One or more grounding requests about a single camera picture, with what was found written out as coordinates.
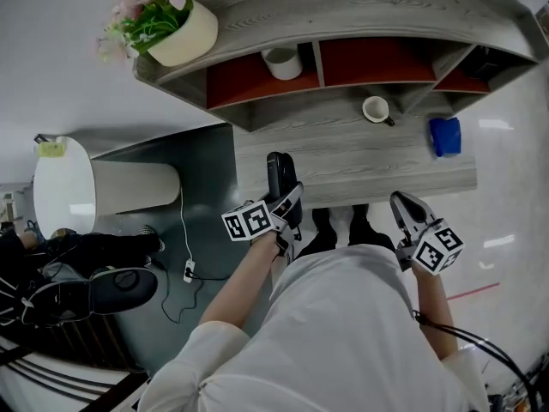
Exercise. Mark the person's white shirt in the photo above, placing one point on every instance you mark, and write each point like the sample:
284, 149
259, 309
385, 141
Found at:
334, 337

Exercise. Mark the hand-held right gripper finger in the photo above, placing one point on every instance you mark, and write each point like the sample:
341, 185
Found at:
399, 213
416, 213

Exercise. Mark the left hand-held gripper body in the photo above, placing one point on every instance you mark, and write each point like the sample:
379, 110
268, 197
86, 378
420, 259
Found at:
249, 221

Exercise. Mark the person's right forearm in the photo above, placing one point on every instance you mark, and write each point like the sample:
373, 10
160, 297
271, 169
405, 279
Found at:
435, 316

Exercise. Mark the black office chair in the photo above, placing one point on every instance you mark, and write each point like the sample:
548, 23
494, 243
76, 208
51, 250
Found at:
107, 245

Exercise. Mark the person's left leg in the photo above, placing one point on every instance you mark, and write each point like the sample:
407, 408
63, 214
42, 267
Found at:
321, 234

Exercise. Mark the white counter with black stripes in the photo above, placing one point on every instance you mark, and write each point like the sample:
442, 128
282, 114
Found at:
43, 384

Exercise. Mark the person's left forearm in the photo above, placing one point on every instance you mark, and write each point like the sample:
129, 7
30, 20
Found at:
240, 281

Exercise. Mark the blue cloth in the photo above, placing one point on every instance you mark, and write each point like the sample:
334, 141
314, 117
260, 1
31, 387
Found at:
446, 137

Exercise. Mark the white power strip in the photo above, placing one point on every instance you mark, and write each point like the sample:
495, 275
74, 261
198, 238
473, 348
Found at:
189, 268

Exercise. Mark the grey wooden desk top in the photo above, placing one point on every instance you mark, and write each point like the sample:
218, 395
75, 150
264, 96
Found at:
343, 165

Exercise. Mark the person's leg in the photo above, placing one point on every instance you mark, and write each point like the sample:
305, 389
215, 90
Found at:
321, 234
364, 230

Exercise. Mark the black chair headrest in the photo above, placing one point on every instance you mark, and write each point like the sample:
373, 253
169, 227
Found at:
124, 292

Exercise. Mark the yellow note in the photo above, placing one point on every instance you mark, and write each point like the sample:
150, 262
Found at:
51, 149

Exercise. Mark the white round table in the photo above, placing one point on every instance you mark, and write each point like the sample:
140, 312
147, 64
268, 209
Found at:
64, 187

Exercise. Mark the person's right leg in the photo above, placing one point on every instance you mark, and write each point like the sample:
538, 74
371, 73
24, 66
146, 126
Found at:
364, 230

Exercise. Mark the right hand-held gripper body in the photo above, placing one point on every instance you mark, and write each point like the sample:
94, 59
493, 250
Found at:
437, 249

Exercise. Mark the flowering plant in pale pot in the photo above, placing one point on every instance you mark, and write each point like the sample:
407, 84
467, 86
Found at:
184, 37

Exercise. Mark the dark slatted wooden bench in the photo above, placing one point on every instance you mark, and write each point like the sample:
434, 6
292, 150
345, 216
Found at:
86, 341

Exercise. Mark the grey wooden shelf unit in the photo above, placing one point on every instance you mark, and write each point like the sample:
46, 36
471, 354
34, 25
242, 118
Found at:
343, 11

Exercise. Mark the white cylindrical cup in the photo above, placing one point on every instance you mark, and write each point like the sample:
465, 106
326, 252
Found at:
283, 64

